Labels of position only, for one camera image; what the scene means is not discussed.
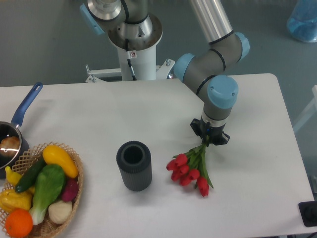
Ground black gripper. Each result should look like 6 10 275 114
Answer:
190 119 230 146

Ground red tulip bouquet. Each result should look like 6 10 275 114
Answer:
166 144 213 197

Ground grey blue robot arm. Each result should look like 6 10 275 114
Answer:
80 0 250 145

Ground dark grey ribbed vase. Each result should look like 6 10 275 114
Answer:
116 141 152 191

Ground black device at edge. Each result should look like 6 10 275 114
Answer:
298 201 317 227

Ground blue plastic bag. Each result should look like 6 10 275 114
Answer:
286 0 317 43

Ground purple red radish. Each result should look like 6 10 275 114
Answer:
61 179 79 202

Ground yellow squash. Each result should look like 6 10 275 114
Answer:
43 145 79 179

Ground green bok choy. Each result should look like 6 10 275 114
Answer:
29 164 65 226

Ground white garlic bulb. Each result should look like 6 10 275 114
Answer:
48 200 72 224

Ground green cucumber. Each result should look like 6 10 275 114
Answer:
15 156 47 193

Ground woven wicker basket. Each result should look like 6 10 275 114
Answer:
11 142 84 238

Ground brown bread roll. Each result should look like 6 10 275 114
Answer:
0 136 20 158

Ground yellow banana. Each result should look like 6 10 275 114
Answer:
5 166 35 195

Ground orange fruit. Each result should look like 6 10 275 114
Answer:
4 209 33 238

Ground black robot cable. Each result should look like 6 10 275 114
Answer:
124 38 137 81

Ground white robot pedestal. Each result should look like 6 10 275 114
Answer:
86 13 175 82

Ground blue handled saucepan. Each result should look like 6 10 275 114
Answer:
0 82 43 179

